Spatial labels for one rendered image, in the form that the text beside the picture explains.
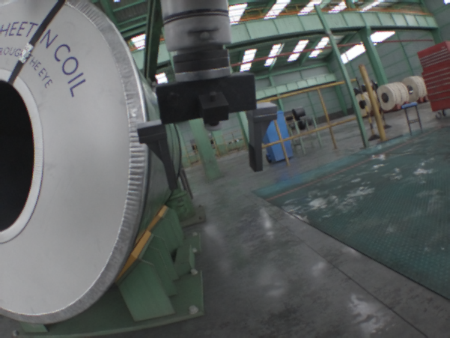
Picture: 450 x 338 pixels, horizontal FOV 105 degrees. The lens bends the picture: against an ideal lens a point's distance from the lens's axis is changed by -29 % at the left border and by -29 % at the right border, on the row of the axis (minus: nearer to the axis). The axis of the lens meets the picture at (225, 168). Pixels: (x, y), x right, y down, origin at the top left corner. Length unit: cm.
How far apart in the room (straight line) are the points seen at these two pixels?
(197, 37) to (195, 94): 7
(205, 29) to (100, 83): 43
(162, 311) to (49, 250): 47
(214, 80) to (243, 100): 5
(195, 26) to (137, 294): 87
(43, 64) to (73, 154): 29
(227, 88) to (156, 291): 77
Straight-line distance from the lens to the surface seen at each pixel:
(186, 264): 123
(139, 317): 102
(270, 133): 471
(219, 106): 28
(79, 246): 73
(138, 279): 92
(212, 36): 30
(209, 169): 521
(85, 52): 74
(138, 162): 62
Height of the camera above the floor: 54
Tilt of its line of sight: 4 degrees down
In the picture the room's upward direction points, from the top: 18 degrees counter-clockwise
